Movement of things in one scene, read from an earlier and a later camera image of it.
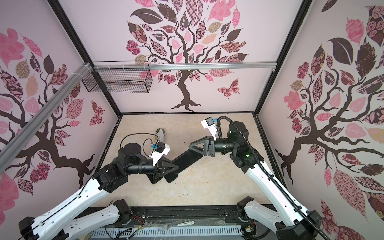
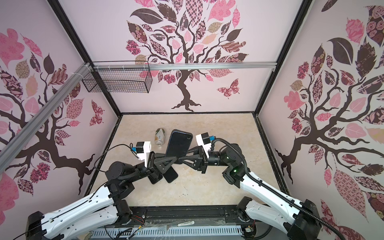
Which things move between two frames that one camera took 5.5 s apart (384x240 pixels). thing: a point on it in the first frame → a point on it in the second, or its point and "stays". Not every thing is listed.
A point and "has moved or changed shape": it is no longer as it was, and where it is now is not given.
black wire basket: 129,76 stays
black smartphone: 183,161 has moved or changed shape
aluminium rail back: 105,66 stays
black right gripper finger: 192,145 → 193,161
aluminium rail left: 5,151 stays
